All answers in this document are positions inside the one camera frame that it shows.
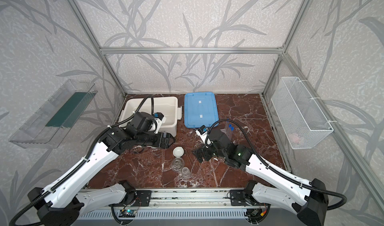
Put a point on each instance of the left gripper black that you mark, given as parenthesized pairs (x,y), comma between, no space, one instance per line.
(163,140)

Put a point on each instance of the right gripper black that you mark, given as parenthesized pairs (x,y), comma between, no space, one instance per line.
(204,153)

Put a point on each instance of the small clear glass beaker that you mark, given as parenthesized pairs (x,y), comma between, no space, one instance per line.
(185,172)

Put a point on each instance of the small white ceramic bowl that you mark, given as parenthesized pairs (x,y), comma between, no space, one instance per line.
(178,152)

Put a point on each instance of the clear glass flask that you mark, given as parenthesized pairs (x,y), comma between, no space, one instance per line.
(177,164)

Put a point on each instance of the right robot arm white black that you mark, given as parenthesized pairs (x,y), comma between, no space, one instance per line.
(308,200)

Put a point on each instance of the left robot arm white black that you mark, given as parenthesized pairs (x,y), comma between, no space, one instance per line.
(57,204)

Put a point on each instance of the blue plastic bin lid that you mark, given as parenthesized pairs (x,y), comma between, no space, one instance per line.
(200,109)

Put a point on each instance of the green circuit board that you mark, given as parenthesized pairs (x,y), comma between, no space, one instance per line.
(128,213)

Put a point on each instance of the pink object in basket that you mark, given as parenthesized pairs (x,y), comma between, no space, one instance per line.
(295,139)

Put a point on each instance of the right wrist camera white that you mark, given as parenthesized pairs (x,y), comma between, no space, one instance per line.
(202,132)

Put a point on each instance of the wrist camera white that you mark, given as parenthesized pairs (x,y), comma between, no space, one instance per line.
(202,132)
(160,119)

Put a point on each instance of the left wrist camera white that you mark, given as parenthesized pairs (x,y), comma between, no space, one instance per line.
(160,119)

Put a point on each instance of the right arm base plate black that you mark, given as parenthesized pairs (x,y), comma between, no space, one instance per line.
(237,198)

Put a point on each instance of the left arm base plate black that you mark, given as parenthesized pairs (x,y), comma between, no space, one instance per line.
(141,198)

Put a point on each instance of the right circuit board with wires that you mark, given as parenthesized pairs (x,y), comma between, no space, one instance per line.
(256,213)

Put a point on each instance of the clear wall shelf green mat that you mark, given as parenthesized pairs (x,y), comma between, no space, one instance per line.
(48,127)

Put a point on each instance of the white wire mesh basket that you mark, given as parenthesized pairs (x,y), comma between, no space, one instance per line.
(299,113)

